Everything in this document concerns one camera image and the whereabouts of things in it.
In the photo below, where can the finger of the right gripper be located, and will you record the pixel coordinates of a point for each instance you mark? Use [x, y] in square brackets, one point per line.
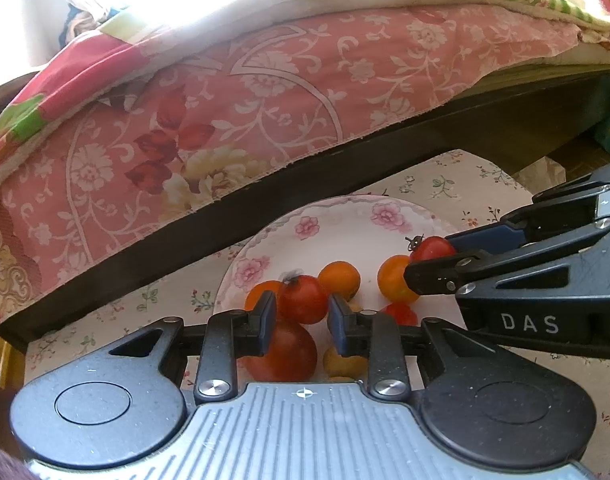
[444, 276]
[534, 223]

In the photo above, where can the smooth orange tomato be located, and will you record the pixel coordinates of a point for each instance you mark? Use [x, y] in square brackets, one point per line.
[391, 281]

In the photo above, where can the brown longan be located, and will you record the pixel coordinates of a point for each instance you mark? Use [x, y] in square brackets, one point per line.
[336, 366]

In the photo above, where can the red cherry tomato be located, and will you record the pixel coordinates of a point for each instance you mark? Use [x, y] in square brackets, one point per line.
[302, 299]
[423, 248]
[402, 313]

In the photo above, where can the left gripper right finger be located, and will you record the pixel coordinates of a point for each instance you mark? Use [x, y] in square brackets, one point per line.
[376, 337]

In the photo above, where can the bumpy orange mandarin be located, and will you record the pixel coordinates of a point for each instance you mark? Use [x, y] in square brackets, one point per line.
[256, 292]

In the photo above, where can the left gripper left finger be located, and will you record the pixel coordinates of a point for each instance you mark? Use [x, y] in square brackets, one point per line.
[229, 336]

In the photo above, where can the white floral plate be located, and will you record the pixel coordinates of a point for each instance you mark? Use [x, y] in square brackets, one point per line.
[363, 230]

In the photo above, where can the large red tomato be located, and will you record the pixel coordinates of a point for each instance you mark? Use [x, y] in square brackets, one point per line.
[291, 357]

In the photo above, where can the small orange mandarin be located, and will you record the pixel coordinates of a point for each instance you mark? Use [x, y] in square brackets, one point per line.
[340, 277]

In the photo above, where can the pink floral bedspread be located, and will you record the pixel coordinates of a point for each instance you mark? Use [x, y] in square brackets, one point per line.
[105, 151]

